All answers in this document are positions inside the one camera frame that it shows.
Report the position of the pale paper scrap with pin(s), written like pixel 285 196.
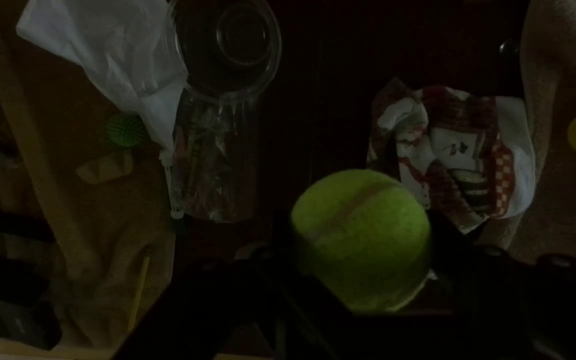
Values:
pixel 105 169

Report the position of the yellow-green tennis ball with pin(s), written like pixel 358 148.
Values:
pixel 362 240

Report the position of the red white patterned cloth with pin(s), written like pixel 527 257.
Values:
pixel 455 161

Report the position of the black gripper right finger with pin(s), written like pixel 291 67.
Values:
pixel 489 276

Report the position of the small green cap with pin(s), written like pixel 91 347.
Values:
pixel 127 131

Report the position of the black bag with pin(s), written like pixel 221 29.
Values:
pixel 8 306

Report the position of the white crumpled plastic bag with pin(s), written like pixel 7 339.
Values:
pixel 121 53

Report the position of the clear plastic cup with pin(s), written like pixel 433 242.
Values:
pixel 211 161
pixel 231 47

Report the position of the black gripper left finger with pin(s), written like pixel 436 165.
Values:
pixel 268 240

